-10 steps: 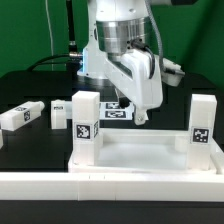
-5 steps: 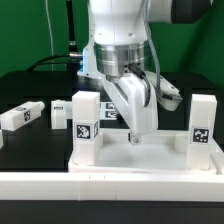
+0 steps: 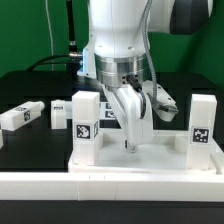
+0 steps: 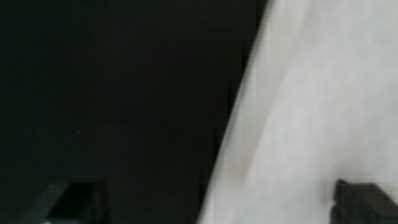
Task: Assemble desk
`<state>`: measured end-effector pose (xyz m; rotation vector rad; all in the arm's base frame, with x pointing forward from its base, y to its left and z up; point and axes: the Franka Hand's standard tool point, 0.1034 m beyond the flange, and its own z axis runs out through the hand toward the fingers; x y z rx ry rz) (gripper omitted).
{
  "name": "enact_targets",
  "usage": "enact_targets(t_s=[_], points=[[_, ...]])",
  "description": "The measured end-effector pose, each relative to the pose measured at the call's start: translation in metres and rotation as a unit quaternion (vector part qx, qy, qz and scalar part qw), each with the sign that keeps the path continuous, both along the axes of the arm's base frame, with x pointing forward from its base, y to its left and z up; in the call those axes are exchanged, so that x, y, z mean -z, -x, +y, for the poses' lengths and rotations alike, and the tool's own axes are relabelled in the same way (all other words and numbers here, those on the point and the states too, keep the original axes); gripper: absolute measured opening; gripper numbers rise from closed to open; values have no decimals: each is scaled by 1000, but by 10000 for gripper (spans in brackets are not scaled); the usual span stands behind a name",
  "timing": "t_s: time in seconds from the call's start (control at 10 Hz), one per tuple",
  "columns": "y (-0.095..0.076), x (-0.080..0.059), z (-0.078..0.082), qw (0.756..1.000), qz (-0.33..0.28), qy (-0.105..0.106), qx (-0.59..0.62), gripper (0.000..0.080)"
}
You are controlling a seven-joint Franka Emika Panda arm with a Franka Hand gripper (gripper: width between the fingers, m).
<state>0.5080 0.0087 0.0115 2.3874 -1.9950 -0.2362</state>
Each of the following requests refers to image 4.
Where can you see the white desk top tray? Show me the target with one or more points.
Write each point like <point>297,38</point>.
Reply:
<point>313,127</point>

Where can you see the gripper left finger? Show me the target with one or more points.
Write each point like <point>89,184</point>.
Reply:
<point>73,204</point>

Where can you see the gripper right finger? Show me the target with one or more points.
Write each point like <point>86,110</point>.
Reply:
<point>363,205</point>

